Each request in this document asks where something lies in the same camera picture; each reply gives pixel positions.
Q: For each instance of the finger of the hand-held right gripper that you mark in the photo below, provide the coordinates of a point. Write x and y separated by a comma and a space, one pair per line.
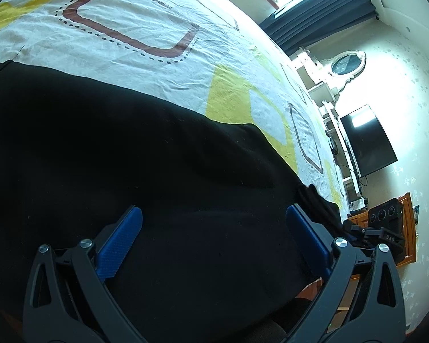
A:
357, 230

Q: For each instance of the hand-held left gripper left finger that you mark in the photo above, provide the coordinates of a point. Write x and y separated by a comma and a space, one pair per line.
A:
121, 237

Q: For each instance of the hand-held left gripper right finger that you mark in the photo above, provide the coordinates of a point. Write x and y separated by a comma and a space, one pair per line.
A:
307, 237

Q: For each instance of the black pants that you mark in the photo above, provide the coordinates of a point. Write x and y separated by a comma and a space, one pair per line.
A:
146, 157

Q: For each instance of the orange wooden cabinet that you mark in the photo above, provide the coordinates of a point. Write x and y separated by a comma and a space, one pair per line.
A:
409, 228

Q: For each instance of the white television stand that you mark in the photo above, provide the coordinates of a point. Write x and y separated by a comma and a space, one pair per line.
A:
345, 157

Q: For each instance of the black television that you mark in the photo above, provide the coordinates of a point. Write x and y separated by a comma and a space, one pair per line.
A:
370, 141

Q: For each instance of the white dressing table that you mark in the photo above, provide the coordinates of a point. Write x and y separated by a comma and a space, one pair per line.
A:
320, 85

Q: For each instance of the oval vanity mirror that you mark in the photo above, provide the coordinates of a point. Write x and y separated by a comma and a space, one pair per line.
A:
346, 64

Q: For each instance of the bed with patterned sheet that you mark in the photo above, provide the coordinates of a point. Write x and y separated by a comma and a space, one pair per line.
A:
128, 18

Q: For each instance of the dark blue curtain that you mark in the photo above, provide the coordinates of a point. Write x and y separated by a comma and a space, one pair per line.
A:
318, 10

